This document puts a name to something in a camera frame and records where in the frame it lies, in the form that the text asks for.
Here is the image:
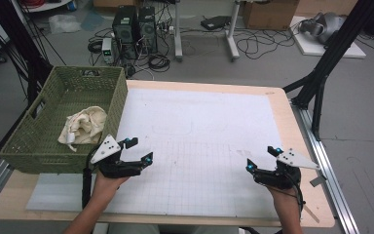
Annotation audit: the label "flat black device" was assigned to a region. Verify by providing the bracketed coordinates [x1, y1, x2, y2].
[200, 15, 232, 31]

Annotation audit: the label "small grey power supply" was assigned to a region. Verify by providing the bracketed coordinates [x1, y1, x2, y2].
[101, 37, 116, 64]

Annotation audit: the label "white floor board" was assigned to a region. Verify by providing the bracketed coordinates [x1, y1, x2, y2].
[288, 15, 367, 59]

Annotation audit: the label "white grid mat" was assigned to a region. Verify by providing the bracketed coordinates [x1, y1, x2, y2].
[25, 88, 305, 219]

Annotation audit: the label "clear plastic bag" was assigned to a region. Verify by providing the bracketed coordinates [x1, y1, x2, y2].
[48, 13, 83, 35]

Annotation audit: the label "cream fried egg print cloth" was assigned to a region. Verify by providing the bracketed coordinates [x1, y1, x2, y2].
[57, 105, 108, 153]

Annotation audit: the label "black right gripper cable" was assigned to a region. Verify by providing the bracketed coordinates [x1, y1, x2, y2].
[283, 174, 307, 214]

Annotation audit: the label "white stand leg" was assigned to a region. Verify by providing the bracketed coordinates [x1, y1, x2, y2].
[173, 0, 184, 62]
[225, 0, 242, 61]

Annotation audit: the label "person's right hand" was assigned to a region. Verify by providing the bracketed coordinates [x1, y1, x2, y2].
[267, 181, 304, 213]

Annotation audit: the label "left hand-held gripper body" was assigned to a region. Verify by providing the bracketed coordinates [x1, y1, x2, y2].
[90, 135, 144, 179]

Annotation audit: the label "loose black floor cables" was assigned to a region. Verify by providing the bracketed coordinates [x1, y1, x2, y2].
[235, 27, 299, 60]

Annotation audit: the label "thin wooden stick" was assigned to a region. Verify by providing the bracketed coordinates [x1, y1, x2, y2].
[300, 201, 321, 224]

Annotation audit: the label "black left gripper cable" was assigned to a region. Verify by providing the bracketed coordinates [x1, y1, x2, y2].
[81, 144, 103, 210]

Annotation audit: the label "grey headset device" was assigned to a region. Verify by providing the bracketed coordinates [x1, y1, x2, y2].
[298, 12, 348, 45]

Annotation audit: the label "small grey metal bracket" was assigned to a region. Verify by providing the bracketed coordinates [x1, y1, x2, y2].
[310, 175, 328, 188]

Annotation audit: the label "black computer tower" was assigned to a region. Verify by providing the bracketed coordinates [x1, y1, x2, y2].
[137, 6, 159, 55]
[111, 5, 139, 60]

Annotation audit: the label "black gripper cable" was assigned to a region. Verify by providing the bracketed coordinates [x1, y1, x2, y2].
[283, 174, 307, 214]
[81, 144, 103, 210]

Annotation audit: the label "green woven basket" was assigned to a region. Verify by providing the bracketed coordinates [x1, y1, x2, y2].
[0, 65, 130, 175]

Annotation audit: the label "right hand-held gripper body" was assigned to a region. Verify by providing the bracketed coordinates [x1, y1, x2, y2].
[252, 148, 320, 190]

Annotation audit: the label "coiled black cable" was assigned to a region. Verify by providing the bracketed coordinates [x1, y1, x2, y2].
[147, 53, 171, 73]

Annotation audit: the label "person's left hand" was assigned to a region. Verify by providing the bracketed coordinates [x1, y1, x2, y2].
[92, 170, 131, 203]

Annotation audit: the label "large cardboard box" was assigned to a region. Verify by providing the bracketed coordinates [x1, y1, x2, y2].
[242, 0, 300, 31]

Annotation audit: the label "black metal frame strut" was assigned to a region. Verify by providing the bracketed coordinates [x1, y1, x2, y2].
[0, 0, 56, 108]
[281, 0, 374, 142]

